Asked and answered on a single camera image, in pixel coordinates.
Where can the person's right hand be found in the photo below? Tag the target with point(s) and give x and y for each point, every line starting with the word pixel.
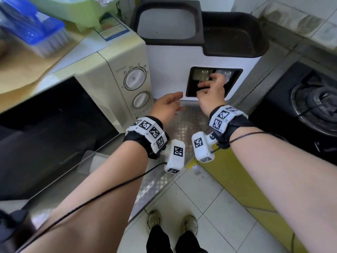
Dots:
pixel 212 97

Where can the person's left hand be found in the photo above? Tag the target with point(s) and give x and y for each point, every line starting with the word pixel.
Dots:
pixel 163 107

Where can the person's left thumb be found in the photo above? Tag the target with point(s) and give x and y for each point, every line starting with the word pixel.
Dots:
pixel 180 109

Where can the person's right thumb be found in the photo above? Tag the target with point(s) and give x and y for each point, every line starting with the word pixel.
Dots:
pixel 202 93

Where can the person's right forearm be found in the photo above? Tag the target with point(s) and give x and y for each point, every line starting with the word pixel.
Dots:
pixel 284 181

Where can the person's left forearm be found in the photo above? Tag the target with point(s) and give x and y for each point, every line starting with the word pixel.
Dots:
pixel 100 208

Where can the right wristband with marker tiles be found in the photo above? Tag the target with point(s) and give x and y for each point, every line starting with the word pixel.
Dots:
pixel 223 119

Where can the wristband with marker tiles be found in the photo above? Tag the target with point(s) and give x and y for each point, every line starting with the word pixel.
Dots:
pixel 223 119
pixel 147 131

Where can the left wristband with marker tiles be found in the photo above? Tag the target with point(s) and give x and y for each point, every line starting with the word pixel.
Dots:
pixel 147 131

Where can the small microwave knob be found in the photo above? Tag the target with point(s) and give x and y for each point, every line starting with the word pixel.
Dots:
pixel 140 100

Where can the white rice dispenser black lid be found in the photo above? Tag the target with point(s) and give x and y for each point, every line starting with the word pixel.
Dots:
pixel 171 55

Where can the large microwave knob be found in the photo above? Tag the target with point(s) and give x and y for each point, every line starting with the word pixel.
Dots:
pixel 134 78

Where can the black gas stove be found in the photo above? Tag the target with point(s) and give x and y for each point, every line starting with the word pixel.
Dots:
pixel 284 107

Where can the cream microwave oven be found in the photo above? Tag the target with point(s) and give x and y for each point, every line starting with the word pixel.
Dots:
pixel 79 102

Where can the clear plastic container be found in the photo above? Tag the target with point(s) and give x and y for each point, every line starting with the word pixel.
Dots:
pixel 92 163

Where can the yellow cabinet door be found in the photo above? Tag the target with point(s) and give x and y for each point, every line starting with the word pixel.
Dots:
pixel 250 187

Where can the person's left shoe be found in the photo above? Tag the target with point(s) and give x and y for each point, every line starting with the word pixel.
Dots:
pixel 153 221

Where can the person's shoe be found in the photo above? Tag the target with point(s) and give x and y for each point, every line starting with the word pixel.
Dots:
pixel 191 226
pixel 153 221

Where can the metal gas burner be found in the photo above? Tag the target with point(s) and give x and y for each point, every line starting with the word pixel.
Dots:
pixel 318 105

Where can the person's right shoe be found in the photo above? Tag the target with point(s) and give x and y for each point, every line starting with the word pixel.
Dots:
pixel 191 226

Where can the crumpled silver foil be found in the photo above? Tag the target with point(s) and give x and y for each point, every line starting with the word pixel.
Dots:
pixel 106 1

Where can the person's black trousers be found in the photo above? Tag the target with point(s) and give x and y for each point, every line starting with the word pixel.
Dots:
pixel 163 242

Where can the green plastic basket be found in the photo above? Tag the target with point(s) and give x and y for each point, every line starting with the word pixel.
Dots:
pixel 76 10

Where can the yellow paper sheet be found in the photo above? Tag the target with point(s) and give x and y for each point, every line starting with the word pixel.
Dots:
pixel 23 71

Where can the blue scrubbing brush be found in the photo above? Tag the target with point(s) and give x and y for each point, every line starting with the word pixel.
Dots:
pixel 36 28

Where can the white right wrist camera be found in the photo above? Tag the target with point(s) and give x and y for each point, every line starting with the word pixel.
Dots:
pixel 201 146

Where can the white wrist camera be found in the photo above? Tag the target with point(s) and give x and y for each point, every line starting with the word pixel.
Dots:
pixel 175 155
pixel 201 146

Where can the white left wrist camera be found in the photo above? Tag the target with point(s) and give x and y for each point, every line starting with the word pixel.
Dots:
pixel 175 155

